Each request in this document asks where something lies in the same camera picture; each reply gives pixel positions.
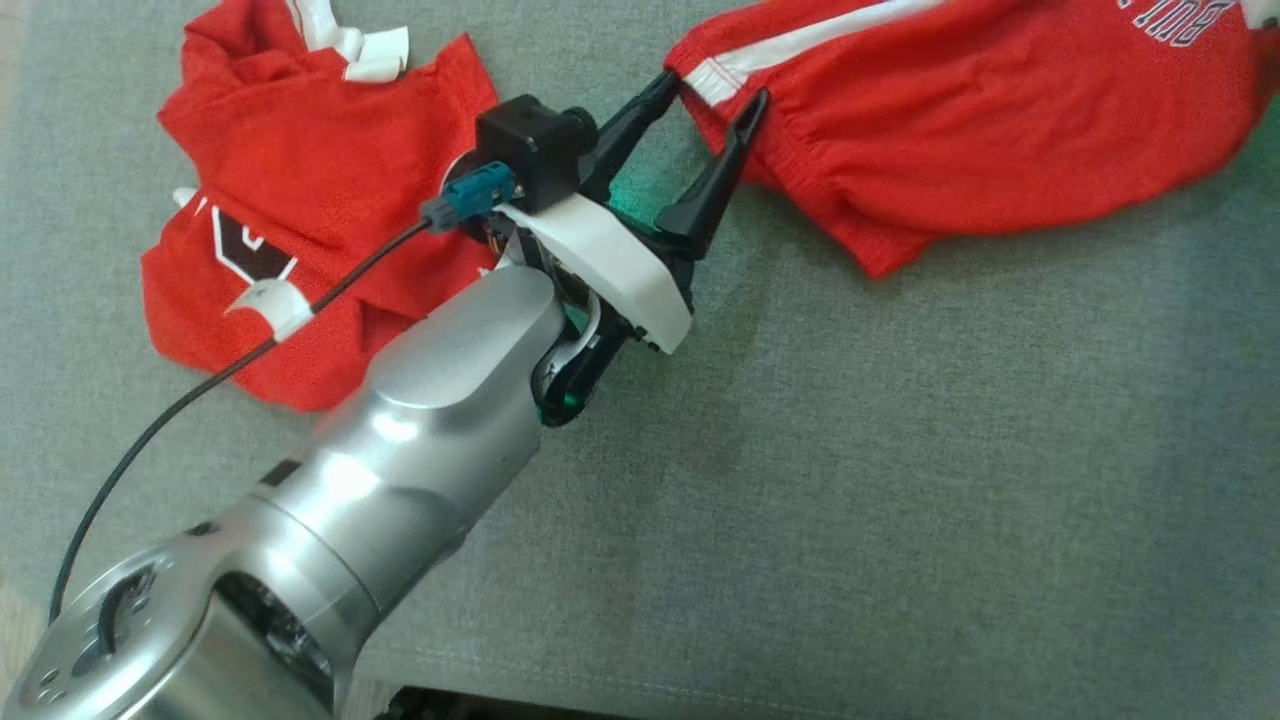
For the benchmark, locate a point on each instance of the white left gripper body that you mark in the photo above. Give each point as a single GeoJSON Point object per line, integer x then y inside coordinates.
{"type": "Point", "coordinates": [620, 270]}

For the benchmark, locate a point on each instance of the red Bulls jersey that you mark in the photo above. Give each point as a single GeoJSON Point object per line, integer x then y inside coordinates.
{"type": "Point", "coordinates": [950, 120]}

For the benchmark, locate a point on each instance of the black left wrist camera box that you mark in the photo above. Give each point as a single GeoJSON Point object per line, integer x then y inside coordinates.
{"type": "Point", "coordinates": [535, 145]}

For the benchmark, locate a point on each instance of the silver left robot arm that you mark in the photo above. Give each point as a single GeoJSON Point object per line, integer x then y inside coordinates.
{"type": "Point", "coordinates": [400, 460]}

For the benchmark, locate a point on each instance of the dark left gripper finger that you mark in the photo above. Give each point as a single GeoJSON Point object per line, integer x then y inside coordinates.
{"type": "Point", "coordinates": [625, 140]}
{"type": "Point", "coordinates": [720, 175]}

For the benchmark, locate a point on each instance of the grey fabric sofa seat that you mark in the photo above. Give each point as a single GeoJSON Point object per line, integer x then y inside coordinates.
{"type": "Point", "coordinates": [900, 450]}

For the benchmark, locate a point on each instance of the red white-trimmed basketball jersey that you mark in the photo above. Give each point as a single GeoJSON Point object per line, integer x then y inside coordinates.
{"type": "Point", "coordinates": [300, 150]}

